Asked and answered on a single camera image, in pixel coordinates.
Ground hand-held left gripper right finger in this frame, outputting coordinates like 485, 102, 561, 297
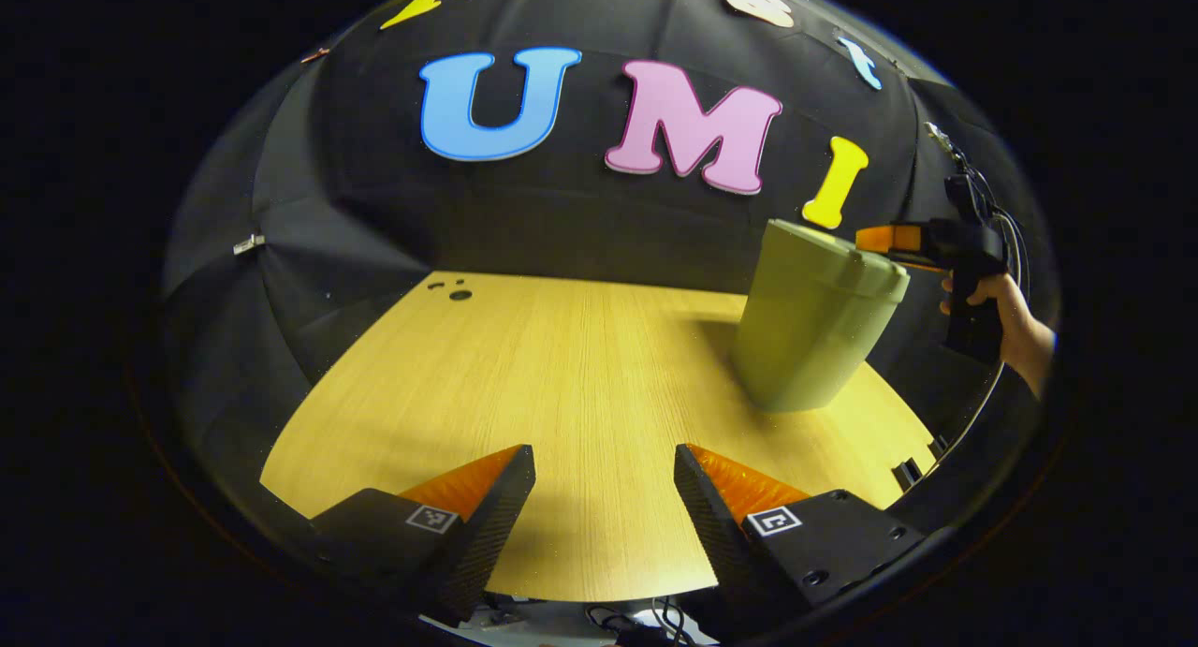
672, 443, 929, 631

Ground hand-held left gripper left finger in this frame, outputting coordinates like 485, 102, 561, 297
307, 444, 537, 628

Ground green desktop garbage bin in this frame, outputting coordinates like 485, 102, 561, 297
730, 218, 911, 414

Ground wooden desktop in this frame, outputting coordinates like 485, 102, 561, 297
259, 271, 937, 603

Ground black backdrop cloth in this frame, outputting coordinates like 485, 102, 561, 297
159, 0, 1059, 536

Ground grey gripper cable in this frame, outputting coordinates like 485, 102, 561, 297
922, 121, 1030, 465

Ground grey table bracket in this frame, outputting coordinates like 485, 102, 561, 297
892, 434, 948, 491

